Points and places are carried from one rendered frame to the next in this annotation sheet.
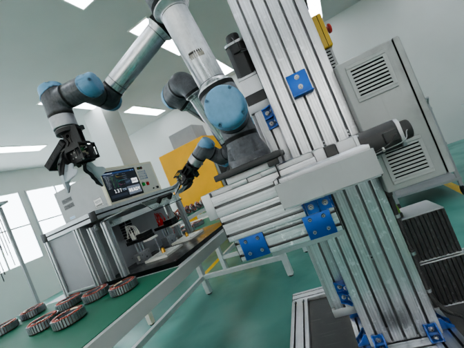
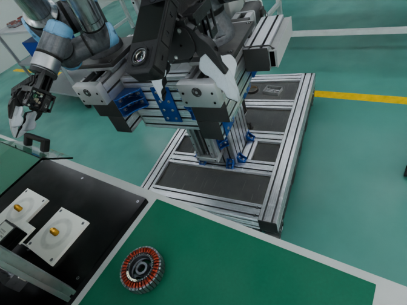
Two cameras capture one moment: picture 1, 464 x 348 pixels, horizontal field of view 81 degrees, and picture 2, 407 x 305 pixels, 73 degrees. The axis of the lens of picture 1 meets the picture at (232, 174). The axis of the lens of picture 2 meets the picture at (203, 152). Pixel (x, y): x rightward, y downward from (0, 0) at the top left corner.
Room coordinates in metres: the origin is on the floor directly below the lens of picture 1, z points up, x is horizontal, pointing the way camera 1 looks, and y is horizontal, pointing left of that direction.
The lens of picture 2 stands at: (0.73, 0.83, 1.41)
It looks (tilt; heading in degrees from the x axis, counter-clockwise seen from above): 42 degrees down; 294
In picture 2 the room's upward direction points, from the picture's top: 22 degrees counter-clockwise
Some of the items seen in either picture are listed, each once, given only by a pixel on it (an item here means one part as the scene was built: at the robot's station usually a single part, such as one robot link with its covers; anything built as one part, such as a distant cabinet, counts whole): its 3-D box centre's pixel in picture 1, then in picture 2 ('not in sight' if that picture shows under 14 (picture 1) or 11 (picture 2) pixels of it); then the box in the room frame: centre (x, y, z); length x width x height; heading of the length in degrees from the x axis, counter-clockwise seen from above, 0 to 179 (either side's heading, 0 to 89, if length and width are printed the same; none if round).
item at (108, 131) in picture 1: (130, 185); not in sight; (5.56, 2.01, 1.65); 0.50 x 0.45 x 3.30; 67
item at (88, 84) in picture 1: (85, 90); not in sight; (0.87, 0.33, 1.45); 0.11 x 0.11 x 0.08; 83
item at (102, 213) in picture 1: (117, 210); not in sight; (1.68, 0.74, 1.09); 0.68 x 0.44 x 0.05; 157
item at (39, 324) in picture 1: (43, 322); not in sight; (1.07, 0.90, 0.77); 0.11 x 0.11 x 0.04
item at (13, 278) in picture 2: (143, 255); (13, 274); (1.50, 0.63, 0.80); 0.08 x 0.05 x 0.06; 157
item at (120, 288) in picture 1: (123, 286); (142, 268); (1.12, 0.59, 0.77); 0.11 x 0.11 x 0.04
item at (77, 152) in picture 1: (75, 146); (175, 11); (0.87, 0.43, 1.29); 0.09 x 0.08 x 0.12; 75
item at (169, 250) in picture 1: (164, 253); (57, 234); (1.45, 0.49, 0.78); 0.15 x 0.15 x 0.01; 67
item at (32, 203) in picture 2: (187, 237); (21, 210); (1.67, 0.40, 0.78); 0.15 x 0.15 x 0.01; 67
